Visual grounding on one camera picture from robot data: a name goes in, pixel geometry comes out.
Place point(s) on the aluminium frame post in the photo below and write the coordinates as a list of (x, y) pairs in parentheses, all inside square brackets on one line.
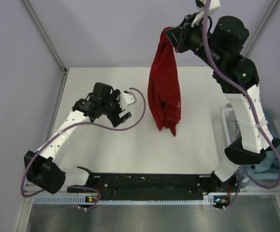
[(261, 26), (44, 35)]

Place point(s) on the red t shirt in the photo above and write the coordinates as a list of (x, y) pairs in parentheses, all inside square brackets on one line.
[(163, 91)]

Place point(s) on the white laundry basket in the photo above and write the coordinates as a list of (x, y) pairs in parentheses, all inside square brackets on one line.
[(269, 115)]

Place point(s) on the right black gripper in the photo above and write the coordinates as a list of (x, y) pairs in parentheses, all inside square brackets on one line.
[(178, 35)]

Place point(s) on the light blue t shirt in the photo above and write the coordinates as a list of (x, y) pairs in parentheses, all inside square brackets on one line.
[(267, 170)]

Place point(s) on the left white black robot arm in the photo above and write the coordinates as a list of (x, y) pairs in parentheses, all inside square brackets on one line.
[(43, 166)]

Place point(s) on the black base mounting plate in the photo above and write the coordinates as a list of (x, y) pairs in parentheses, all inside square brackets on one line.
[(122, 182)]

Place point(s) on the left aluminium frame post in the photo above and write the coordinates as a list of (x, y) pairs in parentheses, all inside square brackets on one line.
[(44, 35)]

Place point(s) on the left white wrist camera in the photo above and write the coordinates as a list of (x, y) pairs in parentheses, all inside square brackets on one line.
[(127, 98)]

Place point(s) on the right aluminium frame post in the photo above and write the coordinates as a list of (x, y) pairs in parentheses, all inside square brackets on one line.
[(261, 26)]

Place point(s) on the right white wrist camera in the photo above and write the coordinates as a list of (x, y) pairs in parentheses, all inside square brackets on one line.
[(209, 6)]

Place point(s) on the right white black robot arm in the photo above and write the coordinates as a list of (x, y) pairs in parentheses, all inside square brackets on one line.
[(225, 44)]

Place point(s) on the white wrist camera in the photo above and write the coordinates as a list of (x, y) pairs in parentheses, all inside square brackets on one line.
[(209, 6), (127, 98)]

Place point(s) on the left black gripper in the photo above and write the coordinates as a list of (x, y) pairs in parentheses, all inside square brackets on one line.
[(114, 119)]

